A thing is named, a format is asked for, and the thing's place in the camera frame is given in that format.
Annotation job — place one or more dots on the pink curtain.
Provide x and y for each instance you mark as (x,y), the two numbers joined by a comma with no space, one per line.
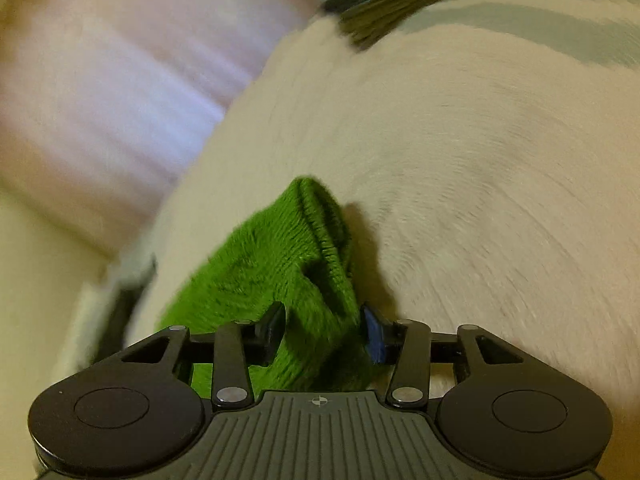
(125,60)

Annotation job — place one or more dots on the green knit sweater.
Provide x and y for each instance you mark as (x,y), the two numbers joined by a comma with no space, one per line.
(270,270)

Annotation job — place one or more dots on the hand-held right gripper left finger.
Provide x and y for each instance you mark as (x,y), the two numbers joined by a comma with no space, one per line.
(272,332)

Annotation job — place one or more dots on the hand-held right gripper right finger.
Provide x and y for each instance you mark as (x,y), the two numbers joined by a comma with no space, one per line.
(375,335)

